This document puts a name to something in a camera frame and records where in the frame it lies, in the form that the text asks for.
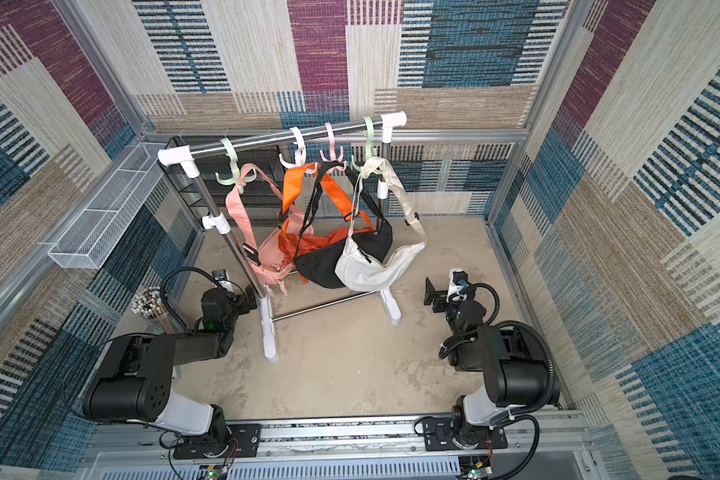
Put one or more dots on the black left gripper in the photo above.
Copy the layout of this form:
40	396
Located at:
243	301

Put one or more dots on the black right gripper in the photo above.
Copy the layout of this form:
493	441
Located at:
431	291

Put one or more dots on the black sling bag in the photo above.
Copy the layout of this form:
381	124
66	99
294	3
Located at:
374	240

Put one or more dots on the cream white sling bag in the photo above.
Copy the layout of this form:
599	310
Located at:
362	272

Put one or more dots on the orange sling bag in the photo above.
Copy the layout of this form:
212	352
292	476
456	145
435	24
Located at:
313	256

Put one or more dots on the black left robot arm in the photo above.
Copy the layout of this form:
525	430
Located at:
133	383

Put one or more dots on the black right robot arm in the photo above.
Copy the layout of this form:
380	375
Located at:
516	364

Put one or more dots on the pink sling bag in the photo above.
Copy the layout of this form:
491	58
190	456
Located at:
266	260

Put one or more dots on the pale green left hook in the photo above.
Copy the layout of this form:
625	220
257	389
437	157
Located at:
237	179

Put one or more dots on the pale green hook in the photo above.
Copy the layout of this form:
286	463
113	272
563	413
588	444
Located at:
369	150
237	179

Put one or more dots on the pale green right hook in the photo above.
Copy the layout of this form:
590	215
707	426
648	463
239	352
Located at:
369	150

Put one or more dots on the white plastic hook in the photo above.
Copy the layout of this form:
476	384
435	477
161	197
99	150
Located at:
300	155

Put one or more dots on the pink plastic hook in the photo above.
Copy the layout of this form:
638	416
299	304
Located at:
334	159

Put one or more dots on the cup of pens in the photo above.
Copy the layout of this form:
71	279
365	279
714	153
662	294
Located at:
149	305

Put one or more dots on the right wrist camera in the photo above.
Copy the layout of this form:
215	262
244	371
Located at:
458	282

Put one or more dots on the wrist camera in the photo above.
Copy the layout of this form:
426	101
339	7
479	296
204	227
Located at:
221	276
458	282

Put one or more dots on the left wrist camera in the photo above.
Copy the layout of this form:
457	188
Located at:
221	276

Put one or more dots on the white wire mesh basket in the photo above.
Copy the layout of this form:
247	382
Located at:
95	232

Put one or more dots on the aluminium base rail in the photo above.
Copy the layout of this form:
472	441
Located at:
364	447

